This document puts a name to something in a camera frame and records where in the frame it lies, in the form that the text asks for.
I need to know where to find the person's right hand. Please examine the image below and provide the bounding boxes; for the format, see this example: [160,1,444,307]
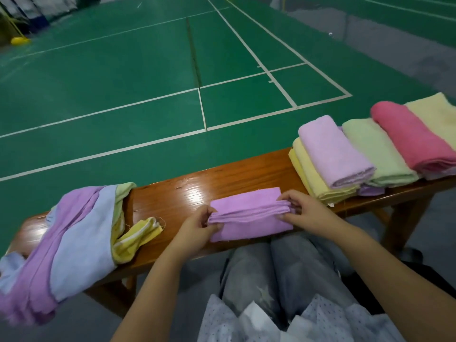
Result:
[278,189,350,241]

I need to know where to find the person's left hand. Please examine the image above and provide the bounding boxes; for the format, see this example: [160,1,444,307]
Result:
[167,205,220,264]

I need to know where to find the pale yellow towel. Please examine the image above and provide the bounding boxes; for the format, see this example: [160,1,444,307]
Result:
[288,149,323,201]
[292,137,361,205]
[405,92,456,150]

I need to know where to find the yellow white striped cloth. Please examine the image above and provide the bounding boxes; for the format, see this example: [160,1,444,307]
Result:
[112,216,165,265]

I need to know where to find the purple towel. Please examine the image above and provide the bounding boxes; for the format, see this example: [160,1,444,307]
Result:
[358,183,386,197]
[0,186,104,326]
[207,186,295,244]

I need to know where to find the light pink towel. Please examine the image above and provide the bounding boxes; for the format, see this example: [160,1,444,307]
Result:
[298,114,376,190]

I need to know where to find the yellow green towel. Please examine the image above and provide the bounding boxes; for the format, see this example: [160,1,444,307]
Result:
[110,182,136,243]

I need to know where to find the light green striped towel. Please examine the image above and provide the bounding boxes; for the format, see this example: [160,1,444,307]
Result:
[342,118,420,188]

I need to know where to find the white blue towel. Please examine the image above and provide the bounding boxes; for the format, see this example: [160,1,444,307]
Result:
[0,185,118,302]

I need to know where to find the hot pink towel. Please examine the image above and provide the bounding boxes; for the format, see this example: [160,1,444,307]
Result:
[370,101,456,175]

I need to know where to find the person's right forearm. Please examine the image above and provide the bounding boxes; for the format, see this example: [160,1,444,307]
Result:
[333,224,456,342]

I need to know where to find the person's left forearm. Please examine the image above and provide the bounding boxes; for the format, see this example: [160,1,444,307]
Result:
[110,251,193,342]

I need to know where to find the person's grey trousers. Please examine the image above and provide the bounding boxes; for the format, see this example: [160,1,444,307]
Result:
[219,231,364,321]

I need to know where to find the brown wooden bench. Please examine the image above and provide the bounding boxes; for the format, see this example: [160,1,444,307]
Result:
[3,147,456,318]

